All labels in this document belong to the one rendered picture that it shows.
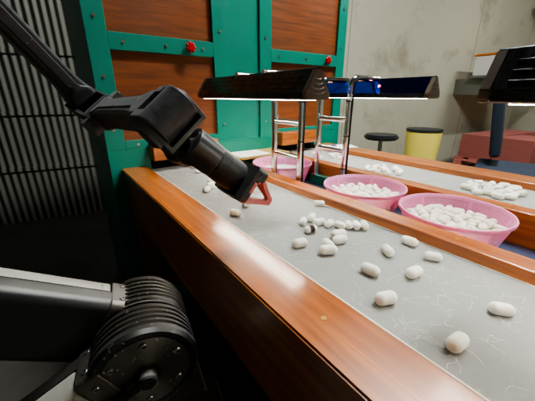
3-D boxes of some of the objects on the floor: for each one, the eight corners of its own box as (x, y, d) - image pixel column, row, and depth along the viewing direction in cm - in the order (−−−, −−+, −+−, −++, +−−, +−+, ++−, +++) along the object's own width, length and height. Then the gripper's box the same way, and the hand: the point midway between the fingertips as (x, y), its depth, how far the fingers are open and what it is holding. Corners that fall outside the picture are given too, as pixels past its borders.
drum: (391, 177, 393) (399, 127, 371) (412, 174, 410) (421, 126, 387) (418, 186, 358) (427, 130, 335) (440, 182, 374) (451, 129, 352)
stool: (411, 193, 330) (422, 135, 308) (372, 202, 303) (380, 138, 281) (372, 181, 379) (378, 130, 357) (334, 187, 352) (339, 132, 330)
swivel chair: (564, 243, 219) (629, 76, 180) (529, 268, 188) (599, 73, 148) (467, 214, 273) (501, 81, 234) (428, 230, 242) (459, 79, 202)
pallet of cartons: (500, 157, 519) (508, 129, 502) (572, 169, 435) (585, 135, 418) (448, 165, 462) (455, 133, 445) (521, 181, 379) (533, 142, 361)
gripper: (190, 170, 53) (247, 208, 62) (214, 184, 45) (275, 225, 54) (211, 139, 53) (264, 182, 63) (238, 147, 45) (294, 195, 55)
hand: (267, 200), depth 58 cm, fingers closed
